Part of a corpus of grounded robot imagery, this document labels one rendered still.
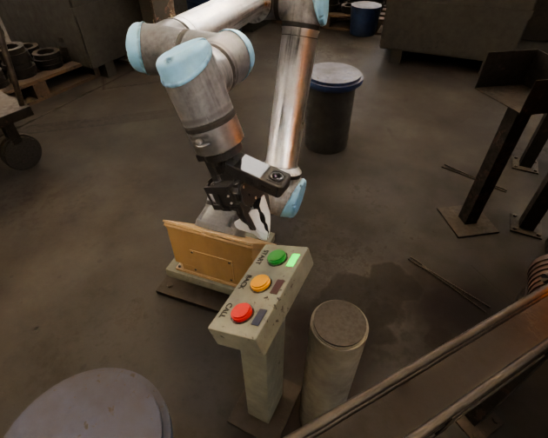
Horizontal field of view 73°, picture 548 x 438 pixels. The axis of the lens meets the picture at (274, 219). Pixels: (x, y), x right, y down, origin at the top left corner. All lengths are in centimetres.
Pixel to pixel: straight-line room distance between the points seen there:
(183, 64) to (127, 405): 64
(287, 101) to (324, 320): 70
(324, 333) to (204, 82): 52
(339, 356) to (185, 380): 66
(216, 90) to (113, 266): 120
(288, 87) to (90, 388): 94
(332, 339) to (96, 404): 48
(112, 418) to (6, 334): 88
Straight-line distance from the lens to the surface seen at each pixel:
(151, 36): 78
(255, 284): 74
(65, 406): 91
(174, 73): 61
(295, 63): 121
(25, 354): 159
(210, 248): 125
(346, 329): 80
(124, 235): 182
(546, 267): 110
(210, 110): 61
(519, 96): 170
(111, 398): 88
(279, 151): 125
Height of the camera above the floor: 120
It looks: 43 degrees down
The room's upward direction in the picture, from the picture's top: straight up
